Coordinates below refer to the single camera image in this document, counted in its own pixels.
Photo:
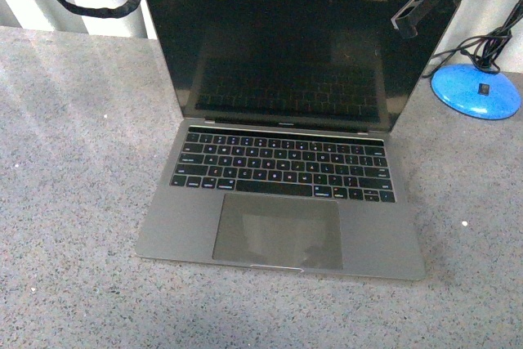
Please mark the grey laptop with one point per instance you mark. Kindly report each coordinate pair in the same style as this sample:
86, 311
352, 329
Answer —
283, 159

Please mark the black lamp stem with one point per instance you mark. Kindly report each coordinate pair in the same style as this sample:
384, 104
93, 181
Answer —
494, 42

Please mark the blue lamp base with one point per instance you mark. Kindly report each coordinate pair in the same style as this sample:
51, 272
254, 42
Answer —
475, 93

